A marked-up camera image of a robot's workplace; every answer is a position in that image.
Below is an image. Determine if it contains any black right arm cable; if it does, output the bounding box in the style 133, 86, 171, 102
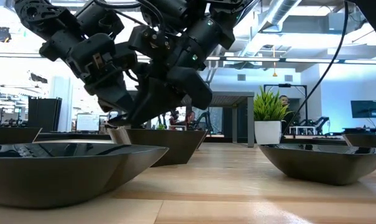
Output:
282, 0, 350, 138

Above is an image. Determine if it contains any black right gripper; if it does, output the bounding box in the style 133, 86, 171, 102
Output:
125, 51, 214, 129

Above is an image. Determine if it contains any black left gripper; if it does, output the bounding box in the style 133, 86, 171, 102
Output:
40, 30, 139, 114

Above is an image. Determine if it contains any yellow hanging pendant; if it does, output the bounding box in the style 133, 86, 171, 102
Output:
271, 45, 278, 78

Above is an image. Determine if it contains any green plant in white pot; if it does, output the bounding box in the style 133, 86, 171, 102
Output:
252, 85, 294, 146

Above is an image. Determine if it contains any black cabinet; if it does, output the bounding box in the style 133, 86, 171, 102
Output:
27, 96, 63, 134

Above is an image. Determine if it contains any black wall monitor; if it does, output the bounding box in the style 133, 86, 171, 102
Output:
350, 100, 376, 119

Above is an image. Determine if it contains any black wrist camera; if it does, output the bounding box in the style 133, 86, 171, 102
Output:
75, 0, 126, 39
127, 24, 177, 60

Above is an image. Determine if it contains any black ceiling dome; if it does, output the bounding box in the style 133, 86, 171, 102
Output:
0, 26, 12, 44

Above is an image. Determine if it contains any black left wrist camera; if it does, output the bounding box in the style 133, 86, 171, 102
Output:
75, 0, 126, 39

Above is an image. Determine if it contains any small white rack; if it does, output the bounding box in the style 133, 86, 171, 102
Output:
288, 125, 317, 136

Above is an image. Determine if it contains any white screen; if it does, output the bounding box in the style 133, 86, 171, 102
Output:
75, 113, 100, 133

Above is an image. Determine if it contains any black standing desk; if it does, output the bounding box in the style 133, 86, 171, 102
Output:
342, 126, 376, 141

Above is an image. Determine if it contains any black gantry frame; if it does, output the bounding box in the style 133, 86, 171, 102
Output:
263, 83, 308, 127

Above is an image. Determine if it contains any grey perforated metal shelf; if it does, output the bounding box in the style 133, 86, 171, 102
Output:
180, 90, 255, 148

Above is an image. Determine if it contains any black leaf-shaped mini plate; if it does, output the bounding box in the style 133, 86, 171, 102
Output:
258, 143, 376, 187
0, 142, 170, 210

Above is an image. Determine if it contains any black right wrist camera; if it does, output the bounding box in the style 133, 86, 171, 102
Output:
127, 24, 177, 60

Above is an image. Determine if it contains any person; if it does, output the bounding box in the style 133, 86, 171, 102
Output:
168, 110, 181, 127
184, 110, 197, 131
278, 94, 298, 135

